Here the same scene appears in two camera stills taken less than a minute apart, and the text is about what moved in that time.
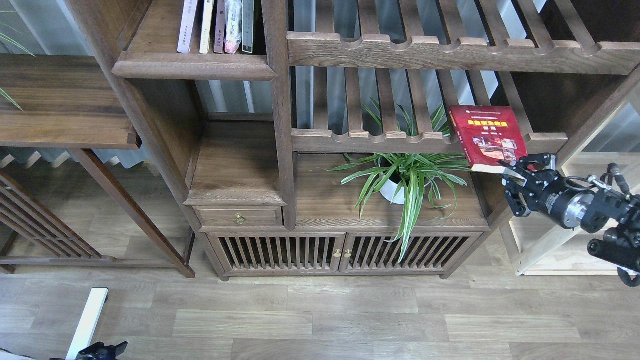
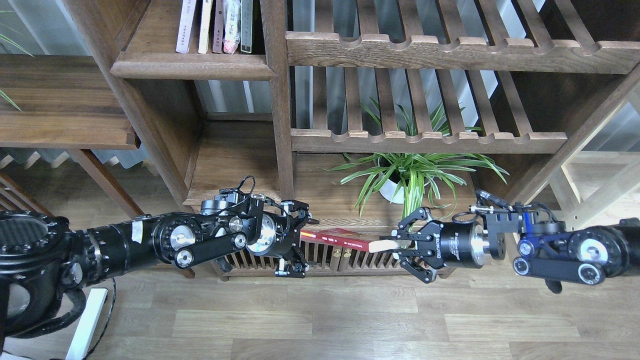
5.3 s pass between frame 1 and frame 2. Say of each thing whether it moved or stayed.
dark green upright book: stayed
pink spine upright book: stayed
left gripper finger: moved
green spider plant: stayed
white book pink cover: stayed
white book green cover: stayed
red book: moved
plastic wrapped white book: stayed
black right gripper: moved
